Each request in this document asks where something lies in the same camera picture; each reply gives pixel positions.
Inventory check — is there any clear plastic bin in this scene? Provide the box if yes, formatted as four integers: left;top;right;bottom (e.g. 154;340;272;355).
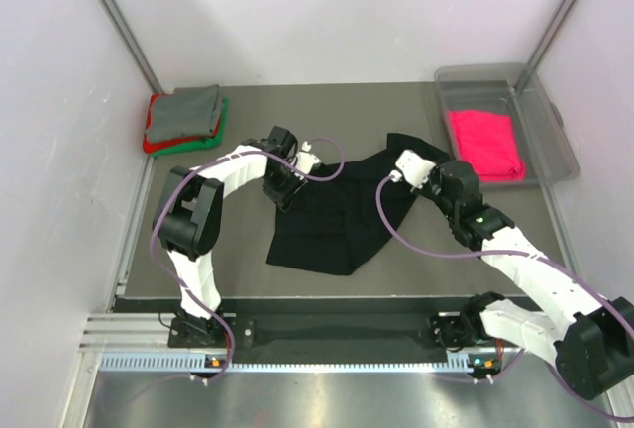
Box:
435;63;580;188

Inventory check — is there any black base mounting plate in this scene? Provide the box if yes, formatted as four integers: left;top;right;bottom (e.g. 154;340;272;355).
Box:
167;296;494;363

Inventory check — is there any right aluminium frame post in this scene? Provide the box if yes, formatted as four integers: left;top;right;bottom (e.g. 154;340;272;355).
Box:
513;0;580;94

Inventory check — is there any folded grey t shirt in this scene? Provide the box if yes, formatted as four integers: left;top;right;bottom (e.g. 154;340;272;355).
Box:
145;84;223;144

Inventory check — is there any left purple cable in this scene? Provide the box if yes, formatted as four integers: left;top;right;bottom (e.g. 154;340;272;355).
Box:
148;136;347;380

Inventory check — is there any folded red t shirt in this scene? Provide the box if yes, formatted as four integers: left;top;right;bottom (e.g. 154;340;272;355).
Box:
142;93;224;155

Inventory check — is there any purple cable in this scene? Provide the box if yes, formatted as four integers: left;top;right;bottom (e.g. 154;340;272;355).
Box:
148;136;347;380
373;174;634;424

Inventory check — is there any slotted cable duct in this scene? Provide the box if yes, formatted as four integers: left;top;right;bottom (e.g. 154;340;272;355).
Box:
99;352;500;375

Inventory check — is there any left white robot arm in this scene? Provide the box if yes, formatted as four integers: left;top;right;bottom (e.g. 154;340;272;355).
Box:
150;127;322;346

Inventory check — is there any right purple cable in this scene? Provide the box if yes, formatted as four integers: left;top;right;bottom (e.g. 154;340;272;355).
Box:
373;174;634;424

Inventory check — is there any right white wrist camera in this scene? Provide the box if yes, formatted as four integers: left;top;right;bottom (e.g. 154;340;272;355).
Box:
389;150;437;189

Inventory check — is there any aluminium rail frame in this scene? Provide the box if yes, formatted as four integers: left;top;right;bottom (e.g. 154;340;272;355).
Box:
61;314;608;427

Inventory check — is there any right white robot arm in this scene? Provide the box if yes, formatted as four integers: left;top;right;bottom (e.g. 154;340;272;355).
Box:
406;160;633;400

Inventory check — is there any folded green t shirt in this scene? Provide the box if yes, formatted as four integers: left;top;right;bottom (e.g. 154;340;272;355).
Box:
151;95;232;159

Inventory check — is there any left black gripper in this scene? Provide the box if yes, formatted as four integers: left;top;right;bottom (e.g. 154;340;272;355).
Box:
262;162;307;211

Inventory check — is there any black t shirt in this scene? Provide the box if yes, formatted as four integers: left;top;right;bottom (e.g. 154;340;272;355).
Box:
266;133;450;276

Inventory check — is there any left aluminium frame post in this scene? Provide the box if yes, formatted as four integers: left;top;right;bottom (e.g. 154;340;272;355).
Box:
98;0;163;93

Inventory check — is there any pink t shirt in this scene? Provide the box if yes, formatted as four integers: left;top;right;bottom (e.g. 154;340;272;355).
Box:
449;110;526;183

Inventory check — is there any aluminium frame post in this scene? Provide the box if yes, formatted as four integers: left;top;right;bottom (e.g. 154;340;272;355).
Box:
513;0;580;94
98;0;163;93

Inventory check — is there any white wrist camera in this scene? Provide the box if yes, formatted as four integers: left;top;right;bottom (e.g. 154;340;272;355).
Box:
293;141;322;175
389;150;437;189

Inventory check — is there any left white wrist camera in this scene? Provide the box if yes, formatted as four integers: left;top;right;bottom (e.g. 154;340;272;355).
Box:
293;141;322;175

